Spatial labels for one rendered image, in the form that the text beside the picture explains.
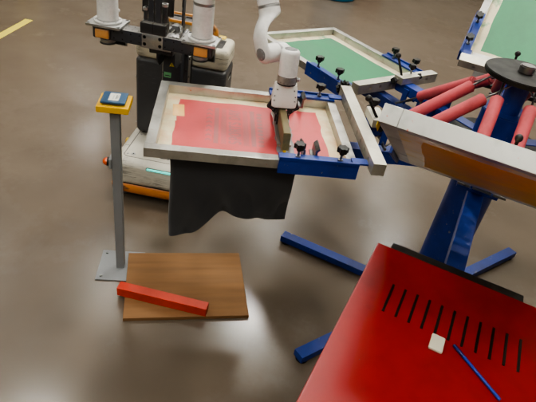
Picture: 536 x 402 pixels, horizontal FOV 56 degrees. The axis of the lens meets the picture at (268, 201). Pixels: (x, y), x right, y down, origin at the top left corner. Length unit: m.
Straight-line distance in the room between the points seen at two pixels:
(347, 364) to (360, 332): 0.09
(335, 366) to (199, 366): 1.37
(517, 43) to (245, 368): 2.19
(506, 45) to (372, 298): 2.13
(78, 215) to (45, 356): 0.97
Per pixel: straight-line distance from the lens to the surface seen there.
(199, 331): 2.50
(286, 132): 1.90
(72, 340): 2.50
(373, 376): 1.09
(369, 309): 1.20
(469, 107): 2.18
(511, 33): 3.17
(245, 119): 2.17
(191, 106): 2.23
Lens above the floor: 1.94
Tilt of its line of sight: 36 degrees down
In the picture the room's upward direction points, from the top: 10 degrees clockwise
